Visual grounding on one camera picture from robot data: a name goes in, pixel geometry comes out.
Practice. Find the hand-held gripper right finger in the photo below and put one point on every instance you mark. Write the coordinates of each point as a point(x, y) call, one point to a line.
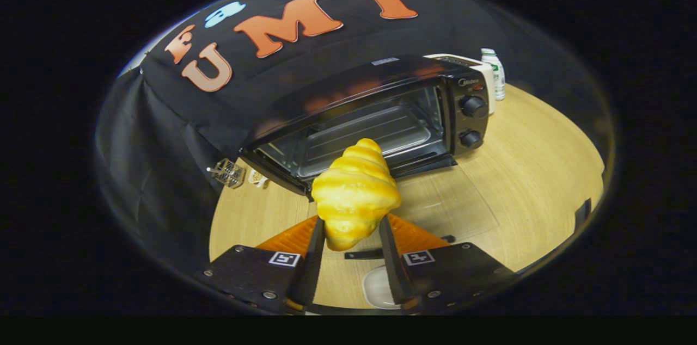
point(393, 269)

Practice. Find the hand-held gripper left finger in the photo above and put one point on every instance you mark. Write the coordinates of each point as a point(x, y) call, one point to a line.
point(311, 269)

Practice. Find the yellow croissant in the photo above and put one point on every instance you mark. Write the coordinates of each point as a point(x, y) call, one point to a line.
point(354, 192)

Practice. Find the black toaster oven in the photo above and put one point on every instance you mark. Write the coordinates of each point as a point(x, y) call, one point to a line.
point(471, 122)

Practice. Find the white pop-up toaster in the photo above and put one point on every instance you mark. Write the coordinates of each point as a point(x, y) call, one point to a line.
point(487, 81)

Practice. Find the white plate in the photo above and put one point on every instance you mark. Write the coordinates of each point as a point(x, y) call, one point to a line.
point(377, 288)

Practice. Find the small white flat object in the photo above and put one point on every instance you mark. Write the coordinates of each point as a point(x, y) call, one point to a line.
point(257, 177)

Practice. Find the white bottle green label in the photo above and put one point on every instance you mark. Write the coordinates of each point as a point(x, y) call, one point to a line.
point(498, 75)

